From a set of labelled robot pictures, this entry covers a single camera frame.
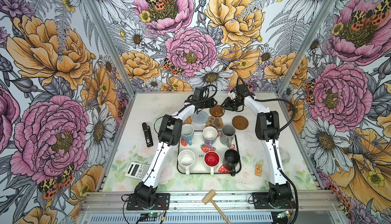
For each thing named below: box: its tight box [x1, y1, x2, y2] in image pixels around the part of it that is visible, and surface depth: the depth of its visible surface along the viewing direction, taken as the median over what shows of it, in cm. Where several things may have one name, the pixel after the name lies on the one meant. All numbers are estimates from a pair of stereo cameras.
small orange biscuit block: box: [254, 163, 263, 178], surface depth 85 cm
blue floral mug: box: [180, 123, 195, 148], surface depth 90 cm
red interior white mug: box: [204, 150, 221, 176], surface depth 83 cm
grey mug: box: [219, 124, 236, 148], surface depth 91 cm
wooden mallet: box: [201, 189, 232, 224], surface depth 76 cm
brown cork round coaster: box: [232, 115, 249, 130], surface depth 107 cm
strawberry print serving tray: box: [177, 130, 242, 177], surface depth 87 cm
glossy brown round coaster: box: [209, 104, 226, 118], surface depth 113 cm
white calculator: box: [124, 161, 151, 180], surface depth 85 cm
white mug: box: [177, 149, 196, 177], surface depth 83 cm
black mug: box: [224, 149, 241, 177], surface depth 82 cm
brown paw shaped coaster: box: [205, 115, 224, 130], surface depth 107 cm
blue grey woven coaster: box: [192, 110, 209, 125], surface depth 107 cm
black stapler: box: [142, 122, 154, 148], surface depth 96 cm
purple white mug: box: [202, 126, 218, 149], surface depth 93 cm
